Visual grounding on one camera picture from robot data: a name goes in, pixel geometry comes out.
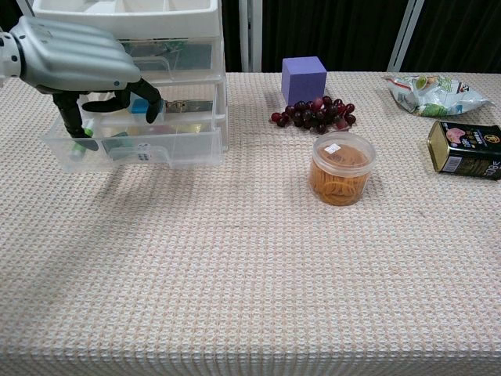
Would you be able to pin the white frame post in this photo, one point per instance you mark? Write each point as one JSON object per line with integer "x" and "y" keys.
{"x": 250, "y": 35}
{"x": 405, "y": 35}

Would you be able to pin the white drawer organizer cabinet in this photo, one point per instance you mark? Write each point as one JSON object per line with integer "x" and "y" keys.
{"x": 188, "y": 19}

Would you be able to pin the black gold tin can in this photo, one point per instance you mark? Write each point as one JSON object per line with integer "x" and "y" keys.
{"x": 466, "y": 150}

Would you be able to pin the red grape bunch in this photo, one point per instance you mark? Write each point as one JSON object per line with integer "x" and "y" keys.
{"x": 313, "y": 113}

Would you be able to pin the purple cube box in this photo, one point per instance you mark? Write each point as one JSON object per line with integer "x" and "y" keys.
{"x": 303, "y": 80}

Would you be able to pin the clear plastic drawer with die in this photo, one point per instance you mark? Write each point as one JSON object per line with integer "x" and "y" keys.
{"x": 188, "y": 147}

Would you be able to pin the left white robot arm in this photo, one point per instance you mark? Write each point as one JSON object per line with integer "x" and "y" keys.
{"x": 8, "y": 58}

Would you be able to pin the black curtain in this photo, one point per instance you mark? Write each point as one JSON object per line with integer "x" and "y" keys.
{"x": 332, "y": 31}

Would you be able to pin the dark green small block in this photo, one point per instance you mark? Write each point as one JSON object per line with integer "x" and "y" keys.
{"x": 119, "y": 145}

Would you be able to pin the clear drawer with metal tool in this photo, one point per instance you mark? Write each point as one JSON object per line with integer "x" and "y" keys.
{"x": 188, "y": 117}

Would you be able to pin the metal tool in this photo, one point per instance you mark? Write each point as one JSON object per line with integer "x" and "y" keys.
{"x": 189, "y": 105}

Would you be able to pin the crumpled snack bag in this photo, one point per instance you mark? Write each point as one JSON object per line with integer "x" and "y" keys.
{"x": 434, "y": 96}

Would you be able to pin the blue block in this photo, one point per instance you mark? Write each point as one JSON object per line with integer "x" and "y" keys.
{"x": 140, "y": 106}

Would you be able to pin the green marker pen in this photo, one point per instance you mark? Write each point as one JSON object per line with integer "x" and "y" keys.
{"x": 78, "y": 150}

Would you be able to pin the green circuit board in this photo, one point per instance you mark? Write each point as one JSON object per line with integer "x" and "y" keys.
{"x": 172, "y": 46}

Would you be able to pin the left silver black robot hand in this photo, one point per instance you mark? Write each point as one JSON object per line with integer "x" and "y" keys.
{"x": 74, "y": 58}

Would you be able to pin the beige woven tablecloth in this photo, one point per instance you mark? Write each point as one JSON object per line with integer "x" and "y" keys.
{"x": 250, "y": 274}

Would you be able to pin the brown round cup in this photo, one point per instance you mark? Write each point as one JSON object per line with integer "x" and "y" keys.
{"x": 340, "y": 172}

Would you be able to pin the white die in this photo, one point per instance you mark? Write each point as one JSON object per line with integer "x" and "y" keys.
{"x": 143, "y": 152}

